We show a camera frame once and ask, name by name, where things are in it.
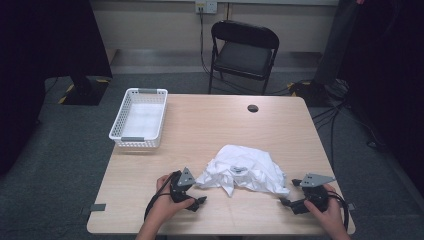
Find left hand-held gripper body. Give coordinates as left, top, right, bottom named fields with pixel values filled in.
left=169, top=167, right=197, bottom=204

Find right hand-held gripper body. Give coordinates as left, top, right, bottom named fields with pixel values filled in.
left=290, top=172, right=336, bottom=215

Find white t-shirt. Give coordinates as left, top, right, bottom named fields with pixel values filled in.
left=194, top=144, right=291, bottom=198

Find person's left hand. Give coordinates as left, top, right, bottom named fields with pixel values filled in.
left=155, top=173, right=196, bottom=224

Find person's right hand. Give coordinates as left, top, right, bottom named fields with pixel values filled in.
left=303, top=184, right=348, bottom=234

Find white plastic basket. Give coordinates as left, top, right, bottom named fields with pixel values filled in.
left=108, top=87, right=169, bottom=149

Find black folding chair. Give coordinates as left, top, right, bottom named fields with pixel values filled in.
left=208, top=20, right=280, bottom=96

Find black stand base yellow tape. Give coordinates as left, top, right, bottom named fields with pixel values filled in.
left=59, top=75, right=111, bottom=107

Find black curtain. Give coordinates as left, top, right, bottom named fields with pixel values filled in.
left=0, top=0, right=113, bottom=176
left=339, top=0, right=424, bottom=188

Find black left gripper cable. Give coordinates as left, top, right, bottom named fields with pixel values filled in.
left=143, top=171, right=178, bottom=222

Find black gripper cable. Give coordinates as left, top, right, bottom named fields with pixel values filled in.
left=328, top=190, right=350, bottom=231
left=143, top=171, right=178, bottom=222

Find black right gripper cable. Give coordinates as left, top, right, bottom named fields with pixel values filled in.
left=328, top=190, right=350, bottom=231

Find black floor cables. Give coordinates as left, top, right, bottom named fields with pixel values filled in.
left=311, top=99, right=389, bottom=169

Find white wall socket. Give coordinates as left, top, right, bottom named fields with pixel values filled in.
left=195, top=0, right=218, bottom=14

